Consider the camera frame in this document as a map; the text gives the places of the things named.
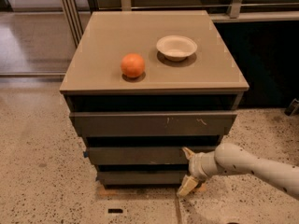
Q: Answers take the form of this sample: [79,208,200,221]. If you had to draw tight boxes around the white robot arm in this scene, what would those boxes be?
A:
[177,143,299,200]

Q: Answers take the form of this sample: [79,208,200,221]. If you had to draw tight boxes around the grey drawer cabinet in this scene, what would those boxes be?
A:
[59,10,250,189]

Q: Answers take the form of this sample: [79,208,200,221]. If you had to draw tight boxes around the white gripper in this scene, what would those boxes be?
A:
[177,147,219,197]

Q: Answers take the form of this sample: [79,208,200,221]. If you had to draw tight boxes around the orange fruit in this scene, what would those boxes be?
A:
[121,53,145,78]

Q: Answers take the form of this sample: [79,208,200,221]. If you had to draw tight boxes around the grey drawer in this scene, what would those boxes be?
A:
[97,171,187,186]
[86,146,219,166]
[70,111,236,137]

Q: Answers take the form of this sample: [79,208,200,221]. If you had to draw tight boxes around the metal railing frame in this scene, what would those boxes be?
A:
[61,0,299,44]

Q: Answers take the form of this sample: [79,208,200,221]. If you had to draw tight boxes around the white paper bowl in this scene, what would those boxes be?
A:
[156,35,197,62]

